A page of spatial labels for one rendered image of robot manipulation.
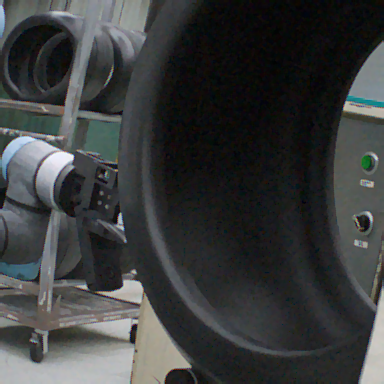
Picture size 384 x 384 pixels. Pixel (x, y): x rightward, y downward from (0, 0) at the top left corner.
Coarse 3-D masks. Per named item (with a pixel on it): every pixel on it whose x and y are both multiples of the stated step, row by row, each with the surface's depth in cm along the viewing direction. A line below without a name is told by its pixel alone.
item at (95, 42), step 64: (0, 0) 506; (0, 64) 515; (64, 64) 578; (128, 64) 536; (0, 128) 498; (64, 128) 487; (0, 192) 543; (64, 256) 503; (128, 256) 578; (64, 320) 512
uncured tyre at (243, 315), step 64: (192, 0) 119; (256, 0) 134; (320, 0) 138; (192, 64) 134; (256, 64) 141; (320, 64) 143; (128, 128) 125; (192, 128) 137; (256, 128) 144; (320, 128) 143; (128, 192) 124; (192, 192) 137; (256, 192) 144; (320, 192) 142; (192, 256) 134; (256, 256) 141; (320, 256) 141; (192, 320) 115; (256, 320) 134; (320, 320) 138
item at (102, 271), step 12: (84, 228) 145; (84, 240) 145; (96, 240) 145; (108, 240) 147; (84, 252) 145; (96, 252) 145; (108, 252) 146; (84, 264) 145; (96, 264) 144; (108, 264) 145; (96, 276) 144; (108, 276) 144; (120, 276) 146; (96, 288) 144; (108, 288) 145; (120, 288) 146
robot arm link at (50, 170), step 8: (48, 160) 151; (56, 160) 150; (64, 160) 149; (72, 160) 149; (40, 168) 150; (48, 168) 149; (56, 168) 148; (64, 168) 149; (40, 176) 150; (48, 176) 149; (56, 176) 148; (40, 184) 150; (48, 184) 148; (40, 192) 150; (48, 192) 149; (48, 200) 149; (56, 208) 150
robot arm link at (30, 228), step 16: (16, 208) 154; (32, 208) 154; (16, 224) 152; (32, 224) 155; (48, 224) 158; (16, 240) 152; (32, 240) 155; (16, 256) 153; (32, 256) 156; (16, 272) 155; (32, 272) 157
